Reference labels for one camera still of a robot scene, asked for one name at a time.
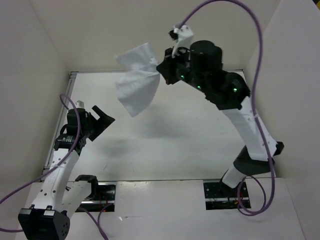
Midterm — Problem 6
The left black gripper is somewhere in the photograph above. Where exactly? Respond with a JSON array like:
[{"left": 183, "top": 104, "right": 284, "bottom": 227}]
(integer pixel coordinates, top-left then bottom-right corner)
[{"left": 81, "top": 105, "right": 115, "bottom": 141}]

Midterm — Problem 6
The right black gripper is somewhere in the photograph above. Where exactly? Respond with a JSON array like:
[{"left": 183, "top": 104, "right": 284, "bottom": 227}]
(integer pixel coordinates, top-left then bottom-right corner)
[{"left": 153, "top": 45, "right": 202, "bottom": 92}]

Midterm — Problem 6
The white skirt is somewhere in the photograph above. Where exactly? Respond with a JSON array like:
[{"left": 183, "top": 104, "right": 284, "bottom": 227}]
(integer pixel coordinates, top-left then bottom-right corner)
[{"left": 114, "top": 42, "right": 160, "bottom": 118}]

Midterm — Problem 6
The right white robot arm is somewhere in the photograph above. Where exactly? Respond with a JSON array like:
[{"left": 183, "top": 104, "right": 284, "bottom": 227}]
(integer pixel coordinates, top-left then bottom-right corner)
[{"left": 156, "top": 40, "right": 284, "bottom": 197}]

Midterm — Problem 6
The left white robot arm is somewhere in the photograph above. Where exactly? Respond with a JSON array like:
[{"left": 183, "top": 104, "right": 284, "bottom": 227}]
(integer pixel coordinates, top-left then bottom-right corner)
[{"left": 18, "top": 105, "right": 115, "bottom": 240}]

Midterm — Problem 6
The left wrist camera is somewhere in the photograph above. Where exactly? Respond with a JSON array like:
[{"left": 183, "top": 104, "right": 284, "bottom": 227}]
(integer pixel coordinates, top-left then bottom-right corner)
[{"left": 75, "top": 100, "right": 85, "bottom": 109}]

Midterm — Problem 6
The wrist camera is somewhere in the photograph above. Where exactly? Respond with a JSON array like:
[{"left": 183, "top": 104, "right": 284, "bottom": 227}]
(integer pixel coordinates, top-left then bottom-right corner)
[
  {"left": 169, "top": 25, "right": 194, "bottom": 58},
  {"left": 75, "top": 100, "right": 85, "bottom": 109}
]

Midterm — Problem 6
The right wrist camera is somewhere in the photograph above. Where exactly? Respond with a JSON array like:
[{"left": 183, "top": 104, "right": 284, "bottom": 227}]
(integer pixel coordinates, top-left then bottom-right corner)
[{"left": 169, "top": 25, "right": 194, "bottom": 58}]

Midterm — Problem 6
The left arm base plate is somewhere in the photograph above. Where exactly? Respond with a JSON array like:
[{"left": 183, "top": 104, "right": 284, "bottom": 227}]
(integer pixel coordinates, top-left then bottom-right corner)
[{"left": 80, "top": 182, "right": 116, "bottom": 213}]

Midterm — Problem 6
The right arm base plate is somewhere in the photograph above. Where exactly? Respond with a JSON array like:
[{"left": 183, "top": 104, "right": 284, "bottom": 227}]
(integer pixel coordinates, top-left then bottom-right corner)
[{"left": 203, "top": 180, "right": 239, "bottom": 211}]

